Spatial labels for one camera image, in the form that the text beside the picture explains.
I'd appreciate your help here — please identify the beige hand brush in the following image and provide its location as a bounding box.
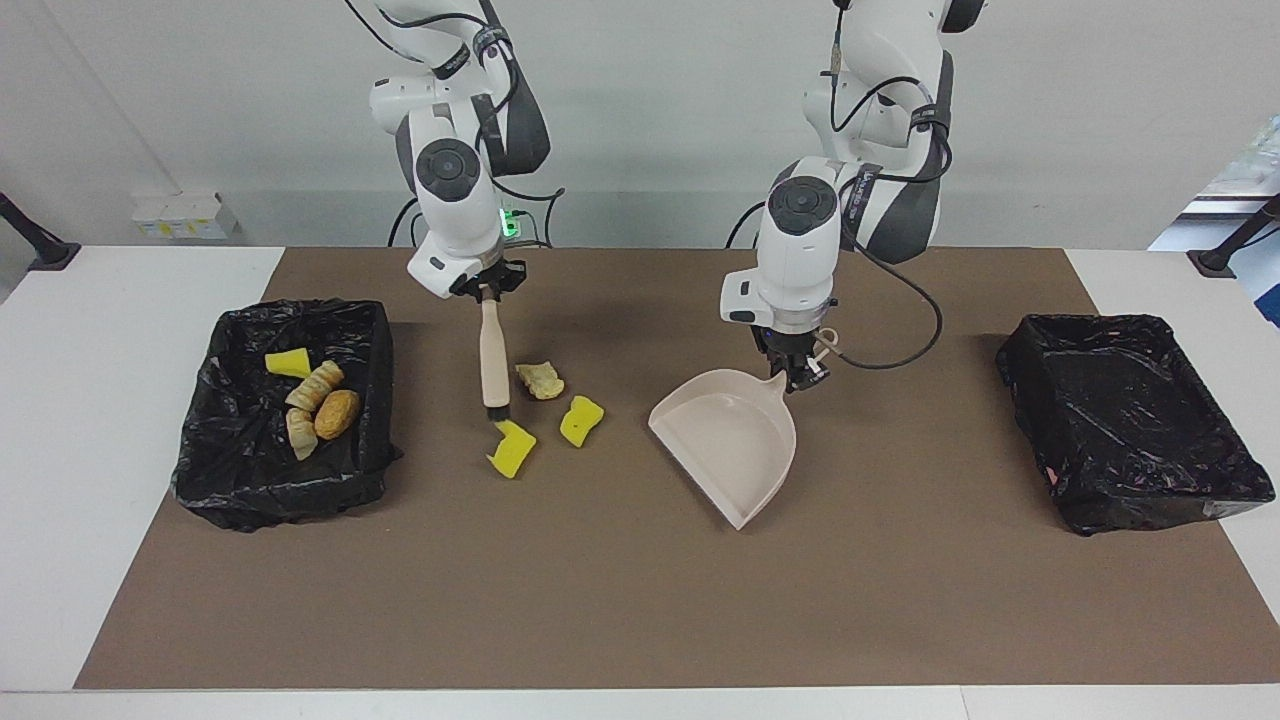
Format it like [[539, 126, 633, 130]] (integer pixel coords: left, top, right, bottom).
[[479, 298, 513, 433]]

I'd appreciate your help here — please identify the beige plastic dustpan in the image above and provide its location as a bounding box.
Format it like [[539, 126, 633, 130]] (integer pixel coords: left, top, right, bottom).
[[648, 328, 841, 531]]

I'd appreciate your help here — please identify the pale lumpy pastry toy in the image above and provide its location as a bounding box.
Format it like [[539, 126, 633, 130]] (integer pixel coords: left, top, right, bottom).
[[515, 361, 566, 401]]

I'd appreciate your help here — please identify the yellow sponge piece dark dot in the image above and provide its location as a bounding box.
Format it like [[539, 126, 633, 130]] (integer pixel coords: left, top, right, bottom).
[[559, 395, 606, 448]]

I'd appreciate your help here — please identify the yellow notched sponge piece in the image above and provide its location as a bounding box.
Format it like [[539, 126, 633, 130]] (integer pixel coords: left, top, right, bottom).
[[486, 420, 538, 480]]

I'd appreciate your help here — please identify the brown round bun toy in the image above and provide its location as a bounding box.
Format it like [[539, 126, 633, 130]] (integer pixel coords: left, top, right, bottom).
[[314, 389, 361, 442]]

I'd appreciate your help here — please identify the orange striped croissant toy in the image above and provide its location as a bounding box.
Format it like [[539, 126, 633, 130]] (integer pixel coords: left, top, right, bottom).
[[285, 360, 345, 413]]

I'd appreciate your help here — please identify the black bag lined bin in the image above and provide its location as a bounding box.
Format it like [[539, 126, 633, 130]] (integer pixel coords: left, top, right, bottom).
[[170, 298, 404, 533]]

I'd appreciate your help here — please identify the black bag bin pink mark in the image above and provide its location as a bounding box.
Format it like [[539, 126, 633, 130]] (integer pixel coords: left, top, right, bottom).
[[995, 313, 1277, 537]]

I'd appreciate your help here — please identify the brown table mat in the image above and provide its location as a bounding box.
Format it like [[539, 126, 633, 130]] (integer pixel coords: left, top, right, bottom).
[[75, 247, 1280, 691]]

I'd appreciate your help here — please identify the black stand foot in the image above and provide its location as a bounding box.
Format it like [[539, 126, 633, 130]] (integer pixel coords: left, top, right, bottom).
[[0, 192, 81, 272], [1188, 195, 1280, 278]]

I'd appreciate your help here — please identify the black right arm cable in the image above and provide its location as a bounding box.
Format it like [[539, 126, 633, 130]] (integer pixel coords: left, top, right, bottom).
[[345, 0, 566, 251]]

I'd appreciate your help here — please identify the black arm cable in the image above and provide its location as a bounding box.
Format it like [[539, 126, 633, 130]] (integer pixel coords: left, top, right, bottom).
[[345, 0, 566, 251], [822, 0, 953, 371]]

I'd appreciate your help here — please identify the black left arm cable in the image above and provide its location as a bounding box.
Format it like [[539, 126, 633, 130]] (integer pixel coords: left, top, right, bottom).
[[822, 0, 953, 371]]

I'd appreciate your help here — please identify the white wall socket box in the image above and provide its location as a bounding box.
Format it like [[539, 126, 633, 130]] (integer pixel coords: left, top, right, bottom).
[[132, 192, 244, 241]]

